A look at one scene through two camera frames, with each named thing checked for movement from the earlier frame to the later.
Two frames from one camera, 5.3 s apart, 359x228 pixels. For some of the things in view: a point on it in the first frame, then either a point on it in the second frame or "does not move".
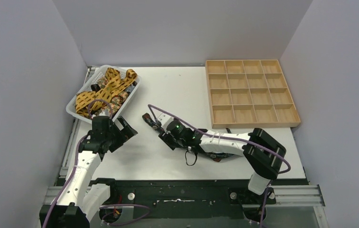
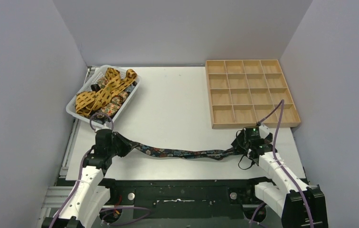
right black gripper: (167, 136) to (238, 143)
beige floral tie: (114, 106) does not move
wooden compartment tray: (244, 93) does not move
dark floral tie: (155, 125) to (221, 154)
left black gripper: (122, 129) to (122, 144)
